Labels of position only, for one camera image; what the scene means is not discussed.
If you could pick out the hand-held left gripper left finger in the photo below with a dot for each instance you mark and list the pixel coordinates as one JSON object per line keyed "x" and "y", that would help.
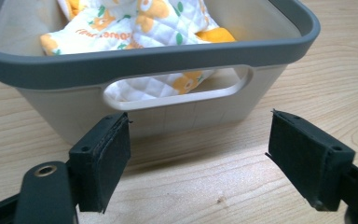
{"x": 101, "y": 165}

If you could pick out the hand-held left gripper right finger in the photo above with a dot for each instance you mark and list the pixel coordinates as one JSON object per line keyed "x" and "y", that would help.
{"x": 304, "y": 161}

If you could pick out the beige basket with grey rim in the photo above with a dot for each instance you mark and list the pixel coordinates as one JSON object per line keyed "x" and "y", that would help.
{"x": 74, "y": 70}

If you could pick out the white quilted cloth orange print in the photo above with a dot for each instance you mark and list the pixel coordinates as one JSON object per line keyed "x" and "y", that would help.
{"x": 130, "y": 28}

